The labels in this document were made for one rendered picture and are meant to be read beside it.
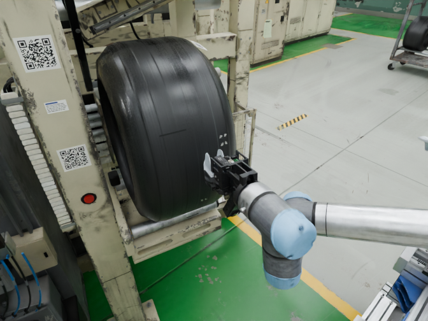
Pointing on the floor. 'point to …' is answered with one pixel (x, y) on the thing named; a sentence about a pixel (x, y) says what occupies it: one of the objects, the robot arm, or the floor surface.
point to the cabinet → (269, 31)
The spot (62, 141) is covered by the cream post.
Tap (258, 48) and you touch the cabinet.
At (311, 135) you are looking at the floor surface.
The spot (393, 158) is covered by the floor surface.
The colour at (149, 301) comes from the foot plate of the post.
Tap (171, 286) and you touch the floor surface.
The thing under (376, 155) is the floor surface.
